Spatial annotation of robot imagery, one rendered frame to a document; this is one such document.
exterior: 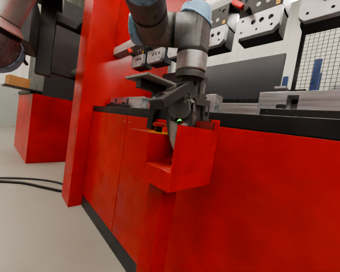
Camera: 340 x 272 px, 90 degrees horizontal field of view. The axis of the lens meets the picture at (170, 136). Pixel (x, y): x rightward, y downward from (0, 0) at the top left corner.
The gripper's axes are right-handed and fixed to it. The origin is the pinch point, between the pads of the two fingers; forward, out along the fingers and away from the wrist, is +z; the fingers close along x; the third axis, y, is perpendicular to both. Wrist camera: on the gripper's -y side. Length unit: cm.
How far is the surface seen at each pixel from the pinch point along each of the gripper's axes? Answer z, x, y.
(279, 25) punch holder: -42, -8, 35
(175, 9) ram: -67, 46, 36
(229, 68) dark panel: -48, 39, 89
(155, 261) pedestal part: 31.6, 2.0, -1.9
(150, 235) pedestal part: 24.3, 3.8, -3.0
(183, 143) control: -3.3, -4.9, -3.2
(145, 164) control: 3.9, 4.5, -6.2
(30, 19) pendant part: -68, 137, -20
